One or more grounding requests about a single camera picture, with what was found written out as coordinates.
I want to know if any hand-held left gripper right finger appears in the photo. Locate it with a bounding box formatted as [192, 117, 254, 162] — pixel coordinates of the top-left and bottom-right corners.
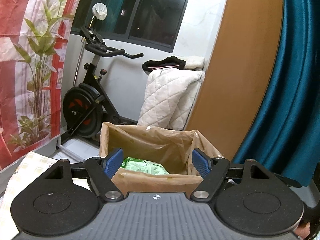
[191, 148, 272, 202]

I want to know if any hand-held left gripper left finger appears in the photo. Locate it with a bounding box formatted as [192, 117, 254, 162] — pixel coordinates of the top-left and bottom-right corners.
[44, 148, 125, 202]

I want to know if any brown cardboard box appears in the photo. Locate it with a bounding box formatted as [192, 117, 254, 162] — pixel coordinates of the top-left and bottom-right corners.
[99, 122, 227, 199]

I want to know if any light green snack packet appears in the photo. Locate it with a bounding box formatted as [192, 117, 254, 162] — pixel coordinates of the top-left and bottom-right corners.
[121, 157, 169, 175]

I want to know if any black exercise bike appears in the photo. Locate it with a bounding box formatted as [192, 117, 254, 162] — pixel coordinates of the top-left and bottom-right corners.
[56, 17, 144, 163]

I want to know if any white quilted blanket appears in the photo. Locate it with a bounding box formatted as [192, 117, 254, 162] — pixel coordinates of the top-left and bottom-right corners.
[137, 69, 205, 130]

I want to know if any white fluffy cushion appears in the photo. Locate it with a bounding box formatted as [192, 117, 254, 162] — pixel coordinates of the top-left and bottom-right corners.
[184, 56, 206, 71]

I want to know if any wooden chair back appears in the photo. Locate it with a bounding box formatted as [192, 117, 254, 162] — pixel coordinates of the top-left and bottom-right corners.
[186, 0, 284, 162]

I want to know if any black garment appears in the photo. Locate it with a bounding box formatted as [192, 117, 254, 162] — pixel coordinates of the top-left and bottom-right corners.
[142, 56, 187, 73]

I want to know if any teal curtain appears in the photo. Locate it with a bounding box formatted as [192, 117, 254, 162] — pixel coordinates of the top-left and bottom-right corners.
[230, 0, 320, 188]

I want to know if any white cloth cover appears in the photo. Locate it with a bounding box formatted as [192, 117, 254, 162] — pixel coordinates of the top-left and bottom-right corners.
[92, 2, 108, 22]

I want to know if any dark framed window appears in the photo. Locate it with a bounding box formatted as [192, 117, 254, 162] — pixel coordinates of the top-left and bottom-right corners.
[71, 0, 195, 53]

